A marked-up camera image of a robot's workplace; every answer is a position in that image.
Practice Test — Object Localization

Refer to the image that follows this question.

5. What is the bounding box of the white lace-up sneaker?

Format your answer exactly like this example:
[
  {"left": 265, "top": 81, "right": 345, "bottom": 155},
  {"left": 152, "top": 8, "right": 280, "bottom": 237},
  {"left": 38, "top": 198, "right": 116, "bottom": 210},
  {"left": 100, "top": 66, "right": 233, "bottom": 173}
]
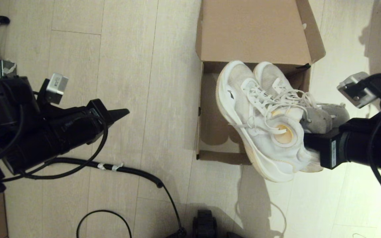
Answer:
[
  {"left": 215, "top": 60, "right": 324, "bottom": 183},
  {"left": 253, "top": 61, "right": 350, "bottom": 134}
]

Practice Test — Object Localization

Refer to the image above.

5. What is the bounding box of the brown cardboard shoe box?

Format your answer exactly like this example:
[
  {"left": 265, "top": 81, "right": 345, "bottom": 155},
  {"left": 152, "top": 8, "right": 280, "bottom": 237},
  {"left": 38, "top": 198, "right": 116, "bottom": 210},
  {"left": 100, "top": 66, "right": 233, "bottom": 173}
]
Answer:
[{"left": 195, "top": 0, "right": 326, "bottom": 165}]

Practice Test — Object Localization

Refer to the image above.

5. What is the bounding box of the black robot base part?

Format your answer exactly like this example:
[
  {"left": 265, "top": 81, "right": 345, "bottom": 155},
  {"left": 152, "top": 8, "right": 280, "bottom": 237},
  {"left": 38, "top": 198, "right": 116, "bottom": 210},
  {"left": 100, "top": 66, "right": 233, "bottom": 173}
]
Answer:
[{"left": 192, "top": 209, "right": 218, "bottom": 238}]

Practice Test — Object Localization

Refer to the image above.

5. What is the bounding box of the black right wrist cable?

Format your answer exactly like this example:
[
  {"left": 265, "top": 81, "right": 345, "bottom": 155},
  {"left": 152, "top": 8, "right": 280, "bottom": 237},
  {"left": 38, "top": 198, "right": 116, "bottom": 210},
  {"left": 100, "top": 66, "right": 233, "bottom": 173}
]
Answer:
[{"left": 353, "top": 73, "right": 381, "bottom": 209}]

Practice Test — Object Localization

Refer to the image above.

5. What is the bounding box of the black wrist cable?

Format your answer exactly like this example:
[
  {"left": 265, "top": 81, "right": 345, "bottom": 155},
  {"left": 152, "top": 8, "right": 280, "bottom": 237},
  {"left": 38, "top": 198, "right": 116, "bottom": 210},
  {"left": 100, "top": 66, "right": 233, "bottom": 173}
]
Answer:
[
  {"left": 353, "top": 73, "right": 381, "bottom": 209},
  {"left": 0, "top": 109, "right": 109, "bottom": 180}
]

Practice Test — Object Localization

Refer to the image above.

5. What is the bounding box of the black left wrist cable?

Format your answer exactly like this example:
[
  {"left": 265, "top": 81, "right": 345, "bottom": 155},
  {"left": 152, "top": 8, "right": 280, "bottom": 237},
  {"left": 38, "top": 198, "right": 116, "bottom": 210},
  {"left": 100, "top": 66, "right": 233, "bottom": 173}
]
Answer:
[{"left": 0, "top": 109, "right": 109, "bottom": 180}]

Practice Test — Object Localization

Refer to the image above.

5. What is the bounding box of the black corrugated cable conduit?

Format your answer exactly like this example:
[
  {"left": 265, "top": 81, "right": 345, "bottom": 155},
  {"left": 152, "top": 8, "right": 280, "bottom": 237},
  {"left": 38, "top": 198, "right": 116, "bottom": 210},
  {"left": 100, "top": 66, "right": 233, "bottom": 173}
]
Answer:
[{"left": 45, "top": 158, "right": 187, "bottom": 238}]

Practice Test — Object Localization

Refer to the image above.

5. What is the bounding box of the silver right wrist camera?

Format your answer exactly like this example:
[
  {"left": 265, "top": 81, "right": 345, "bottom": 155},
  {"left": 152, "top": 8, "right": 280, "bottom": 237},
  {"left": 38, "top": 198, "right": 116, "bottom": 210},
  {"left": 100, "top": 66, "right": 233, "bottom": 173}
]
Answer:
[{"left": 337, "top": 72, "right": 378, "bottom": 109}]

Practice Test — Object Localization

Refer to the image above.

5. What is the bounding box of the thin black cable loop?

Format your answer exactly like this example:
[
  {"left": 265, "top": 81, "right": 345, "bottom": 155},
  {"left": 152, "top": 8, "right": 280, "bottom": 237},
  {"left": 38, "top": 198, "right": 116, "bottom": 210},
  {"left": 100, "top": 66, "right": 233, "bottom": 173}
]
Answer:
[{"left": 77, "top": 210, "right": 133, "bottom": 238}]

